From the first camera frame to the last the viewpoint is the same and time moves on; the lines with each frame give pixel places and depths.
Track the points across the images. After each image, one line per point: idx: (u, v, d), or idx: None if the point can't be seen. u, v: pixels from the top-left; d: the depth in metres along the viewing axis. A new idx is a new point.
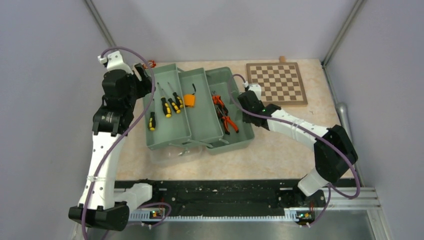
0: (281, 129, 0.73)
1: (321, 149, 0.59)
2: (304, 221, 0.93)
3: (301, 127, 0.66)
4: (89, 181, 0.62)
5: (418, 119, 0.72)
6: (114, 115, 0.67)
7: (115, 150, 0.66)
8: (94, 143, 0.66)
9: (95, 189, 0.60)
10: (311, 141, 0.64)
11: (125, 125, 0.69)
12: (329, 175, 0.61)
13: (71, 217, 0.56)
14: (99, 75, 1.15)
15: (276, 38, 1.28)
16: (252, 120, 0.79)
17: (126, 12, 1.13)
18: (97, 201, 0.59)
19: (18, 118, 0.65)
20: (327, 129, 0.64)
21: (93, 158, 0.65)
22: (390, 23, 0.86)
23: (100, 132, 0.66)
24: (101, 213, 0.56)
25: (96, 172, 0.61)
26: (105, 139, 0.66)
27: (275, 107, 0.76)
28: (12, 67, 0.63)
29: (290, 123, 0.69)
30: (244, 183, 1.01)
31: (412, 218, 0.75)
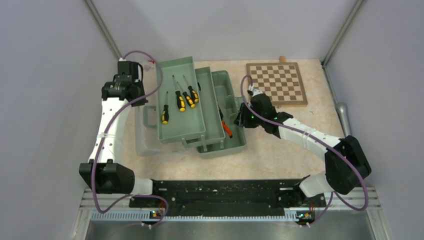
0: (293, 138, 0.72)
1: (332, 159, 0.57)
2: (304, 222, 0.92)
3: (313, 136, 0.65)
4: (98, 139, 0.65)
5: (419, 119, 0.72)
6: (121, 85, 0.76)
7: (122, 116, 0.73)
8: (103, 107, 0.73)
9: (105, 144, 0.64)
10: (322, 150, 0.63)
11: (130, 95, 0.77)
12: (340, 186, 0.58)
13: (82, 173, 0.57)
14: (98, 75, 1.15)
15: (276, 38, 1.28)
16: (265, 127, 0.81)
17: (126, 12, 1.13)
18: (107, 155, 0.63)
19: (17, 119, 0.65)
20: (339, 139, 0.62)
21: (102, 120, 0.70)
22: (389, 23, 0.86)
23: (108, 98, 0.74)
24: (111, 166, 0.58)
25: (106, 129, 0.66)
26: (112, 103, 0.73)
27: (287, 116, 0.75)
28: (12, 68, 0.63)
29: (302, 131, 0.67)
30: (244, 183, 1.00)
31: (412, 218, 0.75)
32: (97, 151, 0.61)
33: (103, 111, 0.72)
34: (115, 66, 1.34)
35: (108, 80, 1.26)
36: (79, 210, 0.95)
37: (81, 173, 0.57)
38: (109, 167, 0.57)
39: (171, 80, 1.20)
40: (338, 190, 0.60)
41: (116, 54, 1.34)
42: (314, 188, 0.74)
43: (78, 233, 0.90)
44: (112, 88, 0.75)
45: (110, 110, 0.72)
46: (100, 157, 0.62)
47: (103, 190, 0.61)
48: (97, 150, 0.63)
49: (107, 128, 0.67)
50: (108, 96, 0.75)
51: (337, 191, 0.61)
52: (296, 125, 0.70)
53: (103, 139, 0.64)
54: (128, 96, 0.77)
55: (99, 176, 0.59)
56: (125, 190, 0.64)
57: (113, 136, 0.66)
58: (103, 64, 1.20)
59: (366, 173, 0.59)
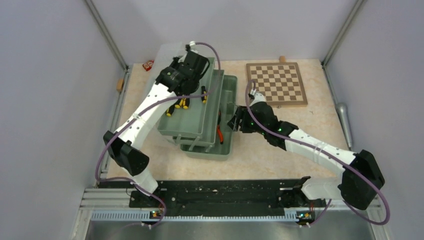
0: (302, 151, 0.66)
1: (351, 178, 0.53)
2: (304, 221, 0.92)
3: (326, 153, 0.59)
4: (131, 118, 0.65)
5: (418, 120, 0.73)
6: (177, 77, 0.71)
7: (162, 107, 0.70)
8: (151, 90, 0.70)
9: (133, 125, 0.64)
10: (338, 168, 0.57)
11: (181, 89, 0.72)
12: (358, 202, 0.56)
13: (104, 138, 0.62)
14: (98, 75, 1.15)
15: (277, 38, 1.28)
16: (268, 139, 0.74)
17: (127, 11, 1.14)
18: (128, 136, 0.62)
19: (18, 119, 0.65)
20: (354, 154, 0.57)
21: (144, 101, 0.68)
22: (388, 23, 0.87)
23: (160, 84, 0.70)
24: (127, 147, 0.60)
25: (142, 112, 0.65)
26: (160, 90, 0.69)
27: (293, 126, 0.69)
28: (12, 68, 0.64)
29: (313, 146, 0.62)
30: (244, 183, 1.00)
31: (412, 217, 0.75)
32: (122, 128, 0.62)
33: (149, 94, 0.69)
34: (115, 66, 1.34)
35: (108, 80, 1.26)
36: (79, 210, 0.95)
37: (105, 137, 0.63)
38: (125, 148, 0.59)
39: None
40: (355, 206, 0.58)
41: (116, 54, 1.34)
42: (319, 193, 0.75)
43: (78, 233, 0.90)
44: (169, 75, 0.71)
45: (154, 95, 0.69)
46: (123, 135, 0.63)
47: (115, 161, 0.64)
48: (123, 127, 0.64)
49: (142, 111, 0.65)
50: (160, 82, 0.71)
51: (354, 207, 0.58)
52: (303, 138, 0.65)
53: (133, 119, 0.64)
54: (178, 90, 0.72)
55: (115, 147, 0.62)
56: (131, 172, 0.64)
57: (144, 122, 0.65)
58: (103, 64, 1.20)
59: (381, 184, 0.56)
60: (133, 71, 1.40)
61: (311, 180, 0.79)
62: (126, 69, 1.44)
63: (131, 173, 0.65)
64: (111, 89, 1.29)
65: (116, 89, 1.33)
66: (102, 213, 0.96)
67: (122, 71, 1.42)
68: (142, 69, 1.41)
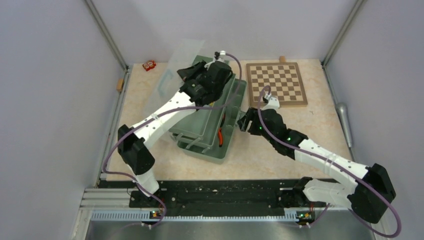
0: (311, 162, 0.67)
1: (364, 193, 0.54)
2: (304, 222, 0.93)
3: (337, 165, 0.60)
4: (149, 117, 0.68)
5: (417, 120, 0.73)
6: (200, 90, 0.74)
7: (180, 113, 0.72)
8: (174, 96, 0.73)
9: (150, 124, 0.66)
10: (350, 182, 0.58)
11: (201, 101, 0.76)
12: (369, 216, 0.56)
13: (119, 130, 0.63)
14: (98, 75, 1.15)
15: (277, 38, 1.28)
16: (276, 147, 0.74)
17: (126, 11, 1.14)
18: (144, 134, 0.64)
19: (18, 118, 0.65)
20: (366, 168, 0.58)
21: (165, 105, 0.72)
22: (388, 24, 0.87)
23: (183, 93, 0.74)
24: (139, 144, 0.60)
25: (161, 114, 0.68)
26: (183, 98, 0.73)
27: (302, 135, 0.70)
28: (13, 68, 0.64)
29: (324, 158, 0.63)
30: (244, 183, 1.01)
31: (412, 218, 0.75)
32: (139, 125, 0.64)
33: (172, 99, 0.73)
34: (115, 65, 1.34)
35: (108, 79, 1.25)
36: (79, 210, 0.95)
37: (119, 130, 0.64)
38: (138, 144, 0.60)
39: None
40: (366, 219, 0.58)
41: (116, 54, 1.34)
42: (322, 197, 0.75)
43: (78, 233, 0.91)
44: (192, 87, 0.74)
45: (176, 101, 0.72)
46: (139, 131, 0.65)
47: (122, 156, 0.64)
48: (141, 124, 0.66)
49: (162, 113, 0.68)
50: (183, 90, 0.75)
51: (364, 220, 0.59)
52: (313, 149, 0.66)
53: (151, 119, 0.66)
54: (198, 102, 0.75)
55: (127, 143, 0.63)
56: (135, 171, 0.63)
57: (161, 124, 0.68)
58: (103, 64, 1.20)
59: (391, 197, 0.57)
60: (133, 71, 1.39)
61: (313, 182, 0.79)
62: (126, 69, 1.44)
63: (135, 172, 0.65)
64: (111, 89, 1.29)
65: (116, 89, 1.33)
66: (102, 213, 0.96)
67: (122, 71, 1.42)
68: (141, 69, 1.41)
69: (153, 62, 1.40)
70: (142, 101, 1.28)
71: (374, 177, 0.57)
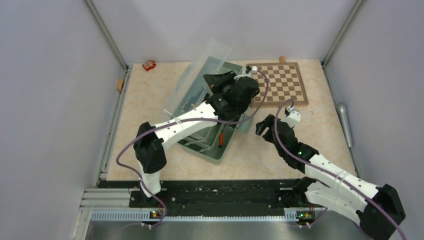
0: (321, 178, 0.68)
1: (374, 213, 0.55)
2: (304, 222, 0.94)
3: (347, 183, 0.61)
4: (172, 120, 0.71)
5: (418, 119, 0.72)
6: (225, 106, 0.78)
7: (201, 124, 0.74)
8: (200, 106, 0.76)
9: (171, 127, 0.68)
10: (360, 200, 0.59)
11: (224, 116, 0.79)
12: (378, 235, 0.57)
13: (141, 127, 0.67)
14: (98, 75, 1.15)
15: (277, 38, 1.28)
16: (287, 161, 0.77)
17: (127, 11, 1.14)
18: (165, 135, 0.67)
19: (18, 117, 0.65)
20: (377, 188, 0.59)
21: (189, 113, 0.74)
22: (388, 23, 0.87)
23: (209, 106, 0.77)
24: (158, 144, 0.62)
25: (184, 119, 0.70)
26: (207, 110, 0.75)
27: (313, 150, 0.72)
28: (13, 67, 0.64)
29: (334, 175, 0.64)
30: (244, 183, 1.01)
31: (412, 218, 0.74)
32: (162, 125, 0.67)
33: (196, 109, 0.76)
34: (115, 66, 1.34)
35: (108, 80, 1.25)
36: (79, 210, 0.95)
37: (142, 126, 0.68)
38: (155, 143, 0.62)
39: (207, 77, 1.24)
40: (373, 237, 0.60)
41: (116, 54, 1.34)
42: (324, 202, 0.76)
43: (78, 233, 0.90)
44: (219, 101, 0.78)
45: (200, 111, 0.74)
46: (160, 132, 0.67)
47: (137, 152, 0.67)
48: (163, 125, 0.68)
49: (185, 119, 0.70)
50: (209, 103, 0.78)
51: (371, 238, 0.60)
52: (324, 165, 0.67)
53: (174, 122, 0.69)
54: (221, 116, 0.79)
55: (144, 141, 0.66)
56: (146, 169, 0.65)
57: (182, 129, 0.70)
58: (103, 64, 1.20)
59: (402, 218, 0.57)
60: (133, 71, 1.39)
61: (316, 186, 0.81)
62: (126, 69, 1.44)
63: (146, 170, 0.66)
64: (111, 89, 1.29)
65: (116, 89, 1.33)
66: (102, 213, 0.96)
67: (123, 71, 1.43)
68: (141, 69, 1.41)
69: (153, 62, 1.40)
70: (141, 101, 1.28)
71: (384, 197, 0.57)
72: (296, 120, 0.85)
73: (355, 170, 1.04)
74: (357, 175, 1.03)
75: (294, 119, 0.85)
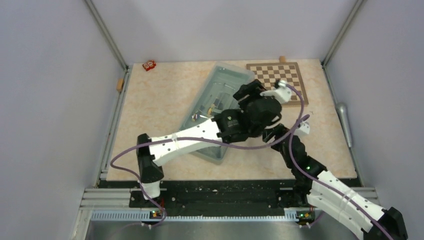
0: (329, 195, 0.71)
1: (378, 235, 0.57)
2: (304, 222, 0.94)
3: (354, 203, 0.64)
4: (170, 136, 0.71)
5: (418, 119, 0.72)
6: (234, 127, 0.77)
7: (201, 143, 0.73)
8: (204, 125, 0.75)
9: (166, 145, 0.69)
10: (366, 221, 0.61)
11: (230, 138, 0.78)
12: None
13: (139, 137, 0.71)
14: (98, 75, 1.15)
15: (277, 38, 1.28)
16: (296, 175, 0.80)
17: (127, 11, 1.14)
18: (157, 152, 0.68)
19: (18, 116, 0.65)
20: (383, 210, 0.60)
21: (191, 130, 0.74)
22: (389, 23, 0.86)
23: (214, 123, 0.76)
24: (148, 161, 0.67)
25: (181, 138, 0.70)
26: (212, 130, 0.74)
27: (322, 167, 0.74)
28: (12, 66, 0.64)
29: (341, 194, 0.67)
30: (244, 183, 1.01)
31: (411, 218, 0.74)
32: (156, 142, 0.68)
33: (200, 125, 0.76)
34: (115, 65, 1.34)
35: (108, 79, 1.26)
36: (79, 210, 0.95)
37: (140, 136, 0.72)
38: (145, 161, 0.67)
39: (219, 86, 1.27)
40: None
41: (116, 54, 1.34)
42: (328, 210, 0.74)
43: (78, 233, 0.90)
44: (228, 121, 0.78)
45: (202, 130, 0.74)
46: (154, 147, 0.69)
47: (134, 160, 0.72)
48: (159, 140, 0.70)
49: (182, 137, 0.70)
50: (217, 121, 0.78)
51: None
52: (332, 182, 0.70)
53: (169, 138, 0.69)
54: (227, 138, 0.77)
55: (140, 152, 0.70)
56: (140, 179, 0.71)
57: (176, 148, 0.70)
58: (102, 64, 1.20)
59: None
60: (133, 71, 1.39)
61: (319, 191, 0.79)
62: (126, 69, 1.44)
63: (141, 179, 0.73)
64: (111, 89, 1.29)
65: (116, 89, 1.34)
66: (102, 213, 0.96)
67: (123, 71, 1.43)
68: (141, 68, 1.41)
69: (153, 62, 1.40)
70: (142, 101, 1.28)
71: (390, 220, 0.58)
72: (306, 132, 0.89)
73: (355, 170, 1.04)
74: (357, 175, 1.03)
75: (303, 130, 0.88)
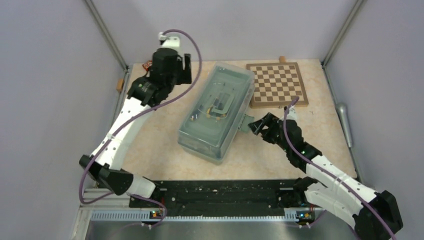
0: (320, 178, 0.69)
1: (368, 216, 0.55)
2: (304, 222, 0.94)
3: (346, 185, 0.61)
4: (106, 138, 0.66)
5: (418, 119, 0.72)
6: (149, 88, 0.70)
7: (138, 121, 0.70)
8: (124, 107, 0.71)
9: (109, 147, 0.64)
10: (356, 203, 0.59)
11: (156, 99, 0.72)
12: None
13: (81, 163, 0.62)
14: (98, 75, 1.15)
15: (277, 37, 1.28)
16: (290, 158, 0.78)
17: (127, 11, 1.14)
18: (106, 159, 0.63)
19: (18, 116, 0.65)
20: (375, 192, 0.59)
21: (119, 119, 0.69)
22: (389, 22, 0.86)
23: (132, 97, 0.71)
24: (105, 171, 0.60)
25: (115, 132, 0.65)
26: (133, 105, 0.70)
27: (317, 151, 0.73)
28: (13, 66, 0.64)
29: (334, 176, 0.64)
30: (244, 183, 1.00)
31: (411, 218, 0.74)
32: (98, 152, 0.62)
33: (123, 110, 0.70)
34: (115, 65, 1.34)
35: (108, 80, 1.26)
36: (79, 210, 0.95)
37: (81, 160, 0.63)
38: (102, 173, 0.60)
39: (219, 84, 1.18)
40: None
41: (116, 54, 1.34)
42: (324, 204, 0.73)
43: (78, 233, 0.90)
44: (140, 87, 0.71)
45: (127, 110, 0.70)
46: (103, 158, 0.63)
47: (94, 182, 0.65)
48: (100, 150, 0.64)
49: (116, 131, 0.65)
50: (132, 95, 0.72)
51: None
52: (325, 166, 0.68)
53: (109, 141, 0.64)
54: (153, 101, 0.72)
55: (93, 171, 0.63)
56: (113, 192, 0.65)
57: (120, 141, 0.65)
58: (102, 63, 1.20)
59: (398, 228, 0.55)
60: (133, 71, 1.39)
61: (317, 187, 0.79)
62: (126, 69, 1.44)
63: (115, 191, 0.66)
64: (111, 89, 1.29)
65: (116, 89, 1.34)
66: (102, 213, 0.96)
67: (123, 71, 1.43)
68: (141, 69, 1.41)
69: None
70: None
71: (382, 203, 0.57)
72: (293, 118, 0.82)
73: (355, 170, 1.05)
74: (357, 175, 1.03)
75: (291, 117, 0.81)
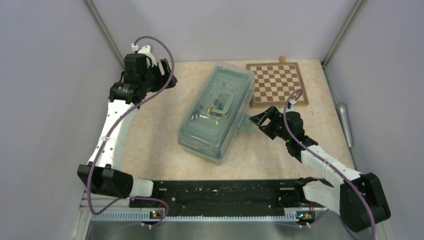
0: (313, 165, 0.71)
1: (347, 192, 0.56)
2: (304, 221, 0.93)
3: (333, 166, 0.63)
4: (100, 142, 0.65)
5: (418, 119, 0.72)
6: (129, 88, 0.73)
7: (127, 119, 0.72)
8: (109, 110, 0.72)
9: (106, 148, 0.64)
10: (338, 181, 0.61)
11: (138, 96, 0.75)
12: (352, 223, 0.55)
13: (79, 174, 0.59)
14: (98, 75, 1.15)
15: (277, 38, 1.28)
16: (288, 148, 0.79)
17: (127, 11, 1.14)
18: (106, 161, 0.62)
19: (18, 116, 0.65)
20: (360, 174, 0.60)
21: (106, 122, 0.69)
22: (389, 23, 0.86)
23: (115, 100, 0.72)
24: (109, 171, 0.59)
25: (109, 133, 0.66)
26: (118, 106, 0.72)
27: (313, 141, 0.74)
28: (13, 66, 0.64)
29: (323, 159, 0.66)
30: (244, 183, 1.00)
31: (411, 218, 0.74)
32: (97, 155, 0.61)
33: (109, 113, 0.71)
34: (115, 65, 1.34)
35: (108, 79, 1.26)
36: (79, 210, 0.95)
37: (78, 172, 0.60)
38: (106, 175, 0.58)
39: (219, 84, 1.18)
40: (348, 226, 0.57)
41: (116, 54, 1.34)
42: (319, 198, 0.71)
43: (78, 233, 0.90)
44: (120, 89, 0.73)
45: (114, 112, 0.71)
46: (102, 161, 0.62)
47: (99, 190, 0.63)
48: (97, 154, 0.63)
49: (109, 132, 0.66)
50: (114, 98, 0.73)
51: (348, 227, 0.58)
52: (318, 152, 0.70)
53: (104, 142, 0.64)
54: (135, 99, 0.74)
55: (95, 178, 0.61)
56: (121, 194, 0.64)
57: (115, 140, 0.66)
58: (102, 63, 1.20)
59: (383, 214, 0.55)
60: None
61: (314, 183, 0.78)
62: None
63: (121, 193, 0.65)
64: None
65: None
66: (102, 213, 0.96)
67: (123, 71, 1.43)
68: None
69: None
70: None
71: (366, 185, 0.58)
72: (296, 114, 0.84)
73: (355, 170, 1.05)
74: None
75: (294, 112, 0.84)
